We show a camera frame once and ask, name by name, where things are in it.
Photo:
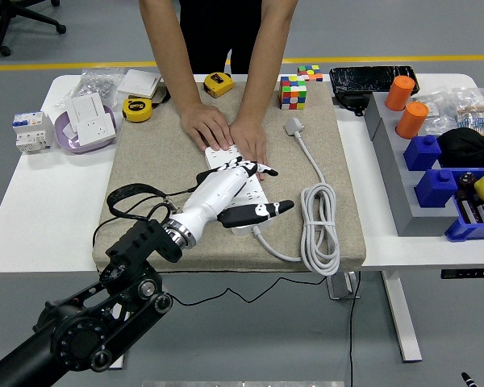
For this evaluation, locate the clear bag of screws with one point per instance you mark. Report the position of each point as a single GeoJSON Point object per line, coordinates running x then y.
{"type": "Point", "coordinates": [97, 82]}

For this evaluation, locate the blue plastic bin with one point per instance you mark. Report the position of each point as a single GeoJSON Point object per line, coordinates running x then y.
{"type": "Point", "coordinates": [472, 231]}

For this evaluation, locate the large colourful puzzle cube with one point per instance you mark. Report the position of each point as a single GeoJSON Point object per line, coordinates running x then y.
{"type": "Point", "coordinates": [293, 92]}

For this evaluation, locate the black cloth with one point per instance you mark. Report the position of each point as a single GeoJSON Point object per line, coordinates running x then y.
{"type": "Point", "coordinates": [468, 147]}

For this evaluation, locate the clear bag of resistors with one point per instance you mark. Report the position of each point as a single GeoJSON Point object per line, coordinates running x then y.
{"type": "Point", "coordinates": [474, 113]}

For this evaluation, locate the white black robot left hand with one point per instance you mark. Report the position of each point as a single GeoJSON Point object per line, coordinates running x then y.
{"type": "Point", "coordinates": [218, 193]}

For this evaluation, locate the clear plastic bag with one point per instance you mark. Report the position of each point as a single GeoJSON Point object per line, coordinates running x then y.
{"type": "Point", "coordinates": [437, 106]}

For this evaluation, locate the small dark round cap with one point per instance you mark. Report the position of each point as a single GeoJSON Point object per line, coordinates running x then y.
{"type": "Point", "coordinates": [466, 180]}

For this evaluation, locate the small black device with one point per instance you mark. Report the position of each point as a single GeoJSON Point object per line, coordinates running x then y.
{"type": "Point", "coordinates": [351, 102]}

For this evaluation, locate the person's left hand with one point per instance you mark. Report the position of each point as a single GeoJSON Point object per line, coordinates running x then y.
{"type": "Point", "coordinates": [252, 143]}

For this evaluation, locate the grey stepped block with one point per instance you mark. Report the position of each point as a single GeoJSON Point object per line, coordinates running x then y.
{"type": "Point", "coordinates": [403, 193]}

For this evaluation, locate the black glossy tray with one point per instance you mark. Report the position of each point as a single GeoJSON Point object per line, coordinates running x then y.
{"type": "Point", "coordinates": [367, 78]}

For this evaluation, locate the purple bowl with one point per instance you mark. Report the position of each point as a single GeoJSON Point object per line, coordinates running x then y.
{"type": "Point", "coordinates": [66, 141]}

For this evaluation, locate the white power strip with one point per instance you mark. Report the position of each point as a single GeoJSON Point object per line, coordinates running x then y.
{"type": "Point", "coordinates": [222, 155]}

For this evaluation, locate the metal bracket under table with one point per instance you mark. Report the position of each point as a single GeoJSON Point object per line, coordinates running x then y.
{"type": "Point", "coordinates": [340, 286]}

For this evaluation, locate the person's right hand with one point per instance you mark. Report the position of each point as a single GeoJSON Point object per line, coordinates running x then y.
{"type": "Point", "coordinates": [207, 127]}

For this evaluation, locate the white circuit breaker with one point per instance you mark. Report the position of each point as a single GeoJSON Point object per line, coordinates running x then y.
{"type": "Point", "coordinates": [32, 131]}

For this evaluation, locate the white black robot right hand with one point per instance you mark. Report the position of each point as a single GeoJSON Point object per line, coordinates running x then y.
{"type": "Point", "coordinates": [469, 381]}

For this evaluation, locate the blue block with knob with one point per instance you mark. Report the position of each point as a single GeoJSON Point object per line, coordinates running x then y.
{"type": "Point", "coordinates": [421, 153]}
{"type": "Point", "coordinates": [435, 191]}

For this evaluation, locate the black table control panel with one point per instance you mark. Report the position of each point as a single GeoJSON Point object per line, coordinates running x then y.
{"type": "Point", "coordinates": [470, 273]}

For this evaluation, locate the square yellow tape measure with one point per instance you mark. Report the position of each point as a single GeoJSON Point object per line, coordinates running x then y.
{"type": "Point", "coordinates": [218, 84]}

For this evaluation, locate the orange cylinder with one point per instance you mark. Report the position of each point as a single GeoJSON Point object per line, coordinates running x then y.
{"type": "Point", "coordinates": [412, 121]}
{"type": "Point", "coordinates": [399, 92]}

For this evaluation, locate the small colourful puzzle cube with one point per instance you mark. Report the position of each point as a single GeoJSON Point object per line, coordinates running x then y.
{"type": "Point", "coordinates": [310, 73]}

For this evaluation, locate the white wall socket panel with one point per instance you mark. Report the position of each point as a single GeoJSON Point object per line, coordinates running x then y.
{"type": "Point", "coordinates": [98, 129]}

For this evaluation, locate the white flat switch box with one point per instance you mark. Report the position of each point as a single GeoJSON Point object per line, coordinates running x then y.
{"type": "Point", "coordinates": [139, 82]}

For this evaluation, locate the white wall switch panel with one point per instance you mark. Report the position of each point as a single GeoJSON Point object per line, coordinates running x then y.
{"type": "Point", "coordinates": [86, 106]}

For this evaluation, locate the person's right forearm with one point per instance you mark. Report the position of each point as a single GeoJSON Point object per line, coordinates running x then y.
{"type": "Point", "coordinates": [173, 48]}

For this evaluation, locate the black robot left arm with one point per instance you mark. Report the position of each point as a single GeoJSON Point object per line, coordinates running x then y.
{"type": "Point", "coordinates": [76, 334]}

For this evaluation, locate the black office chair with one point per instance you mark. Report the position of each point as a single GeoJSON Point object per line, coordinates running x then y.
{"type": "Point", "coordinates": [1, 32]}

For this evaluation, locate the person's left forearm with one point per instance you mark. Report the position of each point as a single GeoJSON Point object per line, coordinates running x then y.
{"type": "Point", "coordinates": [266, 60]}

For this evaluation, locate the white table leg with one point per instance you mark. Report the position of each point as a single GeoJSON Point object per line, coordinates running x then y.
{"type": "Point", "coordinates": [119, 363]}
{"type": "Point", "coordinates": [407, 342]}

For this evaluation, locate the beige fabric mat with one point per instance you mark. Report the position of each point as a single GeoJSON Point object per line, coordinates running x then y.
{"type": "Point", "coordinates": [343, 201]}

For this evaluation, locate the round yellow tape measure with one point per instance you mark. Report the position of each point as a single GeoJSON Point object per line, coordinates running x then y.
{"type": "Point", "coordinates": [137, 109]}

